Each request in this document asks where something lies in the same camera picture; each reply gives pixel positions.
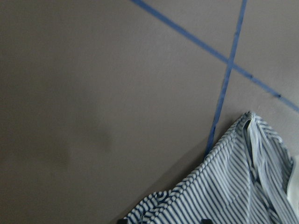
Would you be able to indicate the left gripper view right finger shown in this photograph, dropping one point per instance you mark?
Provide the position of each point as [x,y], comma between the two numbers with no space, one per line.
[206,221]

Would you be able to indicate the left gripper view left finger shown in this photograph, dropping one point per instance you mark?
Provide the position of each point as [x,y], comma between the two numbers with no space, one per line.
[122,221]

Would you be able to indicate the blue white striped polo shirt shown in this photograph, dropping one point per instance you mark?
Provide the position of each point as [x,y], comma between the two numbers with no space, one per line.
[243,180]

